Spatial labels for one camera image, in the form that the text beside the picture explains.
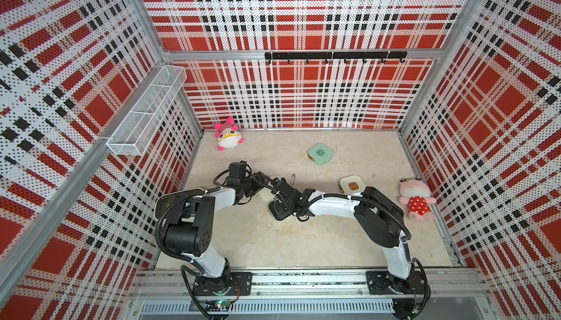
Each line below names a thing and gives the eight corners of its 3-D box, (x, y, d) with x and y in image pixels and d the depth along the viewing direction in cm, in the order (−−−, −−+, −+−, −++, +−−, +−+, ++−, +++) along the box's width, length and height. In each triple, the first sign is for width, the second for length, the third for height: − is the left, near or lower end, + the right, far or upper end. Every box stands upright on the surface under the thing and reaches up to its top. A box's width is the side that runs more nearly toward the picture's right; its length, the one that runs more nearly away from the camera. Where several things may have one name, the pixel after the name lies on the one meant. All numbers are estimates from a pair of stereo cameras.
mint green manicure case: (321, 168, 107) (321, 165, 105) (304, 154, 113) (304, 151, 111) (335, 156, 112) (336, 153, 110) (319, 143, 118) (319, 140, 116)
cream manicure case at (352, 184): (340, 193, 99) (341, 189, 96) (338, 178, 104) (339, 174, 101) (364, 193, 99) (366, 189, 96) (361, 178, 104) (362, 174, 101)
